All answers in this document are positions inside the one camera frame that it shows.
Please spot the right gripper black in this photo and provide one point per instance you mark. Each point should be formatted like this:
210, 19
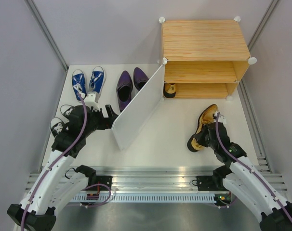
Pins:
199, 136

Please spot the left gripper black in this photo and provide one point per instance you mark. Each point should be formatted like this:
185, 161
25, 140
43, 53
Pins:
107, 122

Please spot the gold loafer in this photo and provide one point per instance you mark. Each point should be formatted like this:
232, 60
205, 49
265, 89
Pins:
169, 90
205, 118

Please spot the white cabinet door panel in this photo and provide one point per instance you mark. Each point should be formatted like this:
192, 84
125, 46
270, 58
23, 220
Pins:
131, 120

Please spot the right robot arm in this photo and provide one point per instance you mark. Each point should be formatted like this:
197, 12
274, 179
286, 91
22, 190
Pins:
239, 176

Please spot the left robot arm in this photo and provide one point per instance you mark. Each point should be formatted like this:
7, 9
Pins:
39, 209

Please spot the wooden shoe cabinet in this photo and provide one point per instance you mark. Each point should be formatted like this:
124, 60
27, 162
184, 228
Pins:
205, 59

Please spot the left purple pointed loafer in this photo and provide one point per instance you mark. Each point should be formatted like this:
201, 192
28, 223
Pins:
124, 90

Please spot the purple pointed loafer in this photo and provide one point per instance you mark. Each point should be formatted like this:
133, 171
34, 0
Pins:
139, 78
124, 90

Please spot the right blue canvas sneaker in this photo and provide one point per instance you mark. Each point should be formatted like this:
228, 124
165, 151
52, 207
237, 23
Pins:
97, 81

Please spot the blue canvas sneaker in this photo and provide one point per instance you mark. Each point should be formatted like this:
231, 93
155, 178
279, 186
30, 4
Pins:
78, 84
97, 81

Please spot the left blue canvas sneaker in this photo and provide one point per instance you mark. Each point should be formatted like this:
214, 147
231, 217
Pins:
78, 84

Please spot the black white sneaker far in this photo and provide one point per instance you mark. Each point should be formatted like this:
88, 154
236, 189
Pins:
66, 110

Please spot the black white sneaker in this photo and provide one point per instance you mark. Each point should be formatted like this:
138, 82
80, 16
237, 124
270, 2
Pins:
66, 110
56, 126

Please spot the right purple pointed loafer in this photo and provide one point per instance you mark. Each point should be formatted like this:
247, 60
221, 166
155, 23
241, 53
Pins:
139, 78

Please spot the black white sneaker near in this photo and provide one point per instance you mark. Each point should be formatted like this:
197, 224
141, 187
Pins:
56, 126

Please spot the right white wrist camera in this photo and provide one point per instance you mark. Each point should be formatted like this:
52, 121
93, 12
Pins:
219, 117

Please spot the aluminium rail base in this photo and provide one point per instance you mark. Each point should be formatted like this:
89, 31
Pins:
165, 180

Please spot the white slotted cable duct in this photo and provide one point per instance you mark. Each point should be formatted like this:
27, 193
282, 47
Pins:
146, 198

